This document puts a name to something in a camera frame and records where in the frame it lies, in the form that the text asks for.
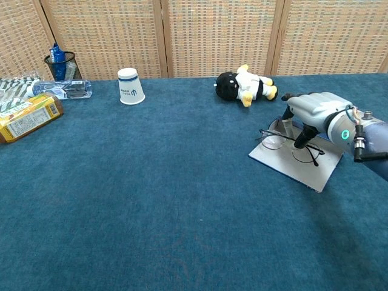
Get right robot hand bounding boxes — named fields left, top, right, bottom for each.
left=281, top=92, right=354, bottom=149

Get black eyeglasses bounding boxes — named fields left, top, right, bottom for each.
left=259, top=118, right=326, bottom=167

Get blue folding glasses case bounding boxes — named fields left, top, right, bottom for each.
left=247, top=115, right=346, bottom=193

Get black and white plush doll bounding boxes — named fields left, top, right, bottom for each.
left=214, top=64, right=279, bottom=108

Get woven bamboo folding screen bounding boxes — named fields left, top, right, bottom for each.
left=0, top=0, right=388, bottom=81

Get white paper cup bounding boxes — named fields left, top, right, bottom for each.
left=117, top=67, right=146, bottom=105

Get blue table mat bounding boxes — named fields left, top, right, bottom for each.
left=0, top=72, right=388, bottom=291

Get black mesh pen holder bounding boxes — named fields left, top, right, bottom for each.
left=44, top=51, right=83, bottom=81

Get clear plastic water bottle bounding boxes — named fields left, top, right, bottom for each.
left=28, top=79, right=93, bottom=100

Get blue snack packet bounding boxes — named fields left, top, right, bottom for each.
left=50, top=42, right=67, bottom=81

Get yellow snack box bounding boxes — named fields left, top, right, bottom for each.
left=0, top=93, right=65, bottom=145

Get striped cloth in plastic bag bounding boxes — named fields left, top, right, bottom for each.
left=0, top=71, right=43, bottom=115

